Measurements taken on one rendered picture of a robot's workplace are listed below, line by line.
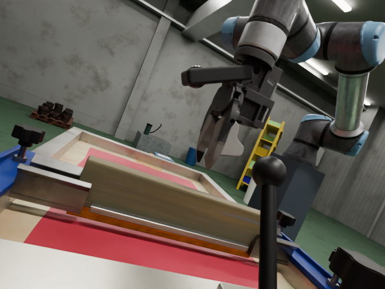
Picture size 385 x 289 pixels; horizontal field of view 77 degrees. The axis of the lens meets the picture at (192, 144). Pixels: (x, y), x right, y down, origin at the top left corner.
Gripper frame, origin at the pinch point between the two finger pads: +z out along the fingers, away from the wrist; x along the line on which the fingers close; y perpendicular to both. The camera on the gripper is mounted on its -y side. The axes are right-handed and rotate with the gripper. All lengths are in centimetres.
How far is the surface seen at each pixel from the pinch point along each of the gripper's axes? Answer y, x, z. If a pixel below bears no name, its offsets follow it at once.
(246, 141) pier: 449, 722, -31
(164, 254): -1.4, -4.5, 16.5
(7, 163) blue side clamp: -28.4, 3.3, 11.7
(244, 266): 15.9, -3.1, 16.6
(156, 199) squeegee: -5.3, -1.6, 9.0
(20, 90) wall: -238, 693, 76
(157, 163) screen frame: 7, 57, 15
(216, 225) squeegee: 7.1, -1.9, 10.6
